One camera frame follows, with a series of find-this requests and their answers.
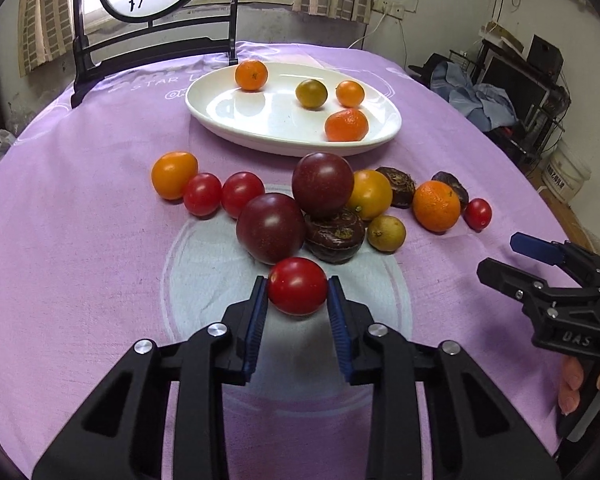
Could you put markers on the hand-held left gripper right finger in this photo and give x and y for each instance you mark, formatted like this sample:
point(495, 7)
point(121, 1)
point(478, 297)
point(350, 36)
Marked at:
point(337, 312)

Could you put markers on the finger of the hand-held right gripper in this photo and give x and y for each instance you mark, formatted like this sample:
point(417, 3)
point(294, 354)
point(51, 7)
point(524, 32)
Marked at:
point(510, 277)
point(532, 249)

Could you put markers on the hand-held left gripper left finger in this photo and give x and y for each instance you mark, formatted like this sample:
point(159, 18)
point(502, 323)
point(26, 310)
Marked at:
point(257, 312)

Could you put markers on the red cherry tomato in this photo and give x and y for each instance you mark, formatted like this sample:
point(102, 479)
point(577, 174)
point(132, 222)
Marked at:
point(478, 214)
point(242, 192)
point(297, 286)
point(202, 194)

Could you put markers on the dark brown water chestnut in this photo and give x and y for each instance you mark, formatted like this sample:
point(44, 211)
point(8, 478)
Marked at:
point(452, 182)
point(335, 240)
point(397, 187)

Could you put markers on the dark purple plum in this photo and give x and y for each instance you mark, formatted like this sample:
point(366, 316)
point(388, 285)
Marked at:
point(270, 228)
point(323, 184)

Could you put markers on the yellow kumquat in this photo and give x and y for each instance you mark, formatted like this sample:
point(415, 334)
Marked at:
point(386, 233)

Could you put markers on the orange tangerine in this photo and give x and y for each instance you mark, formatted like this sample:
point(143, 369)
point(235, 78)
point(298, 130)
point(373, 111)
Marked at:
point(346, 125)
point(250, 75)
point(436, 206)

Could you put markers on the yellow-orange tomato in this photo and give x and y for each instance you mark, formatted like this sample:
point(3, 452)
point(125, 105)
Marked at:
point(375, 195)

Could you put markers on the orange tomato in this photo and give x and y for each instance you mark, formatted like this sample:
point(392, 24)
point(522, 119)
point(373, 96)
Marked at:
point(174, 175)

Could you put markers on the white oval plate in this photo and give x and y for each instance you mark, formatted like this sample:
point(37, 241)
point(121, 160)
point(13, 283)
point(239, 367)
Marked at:
point(265, 115)

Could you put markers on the person's right hand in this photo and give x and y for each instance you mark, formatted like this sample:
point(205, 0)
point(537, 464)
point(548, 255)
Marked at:
point(571, 385)

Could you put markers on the white plastic bucket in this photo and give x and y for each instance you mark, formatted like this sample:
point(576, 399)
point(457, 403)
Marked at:
point(565, 167)

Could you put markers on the blue-grey clothes pile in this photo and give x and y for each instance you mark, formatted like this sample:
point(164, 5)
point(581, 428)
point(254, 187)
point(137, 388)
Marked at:
point(480, 102)

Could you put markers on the black monitor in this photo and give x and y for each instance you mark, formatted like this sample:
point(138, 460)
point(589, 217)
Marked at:
point(510, 77)

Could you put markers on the purple printed tablecloth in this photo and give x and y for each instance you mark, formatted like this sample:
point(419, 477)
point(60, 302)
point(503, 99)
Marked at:
point(80, 260)

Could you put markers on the black speaker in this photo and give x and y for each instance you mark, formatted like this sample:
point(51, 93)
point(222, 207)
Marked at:
point(545, 55)

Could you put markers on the dark jacket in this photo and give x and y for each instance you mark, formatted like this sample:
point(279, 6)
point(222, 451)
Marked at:
point(427, 72)

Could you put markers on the small orange kumquat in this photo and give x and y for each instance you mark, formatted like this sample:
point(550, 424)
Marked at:
point(350, 93)

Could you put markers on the olive green kumquat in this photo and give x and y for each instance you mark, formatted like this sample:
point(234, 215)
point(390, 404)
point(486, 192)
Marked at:
point(311, 93)

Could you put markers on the white power strip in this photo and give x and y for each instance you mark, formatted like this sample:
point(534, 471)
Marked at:
point(387, 7)

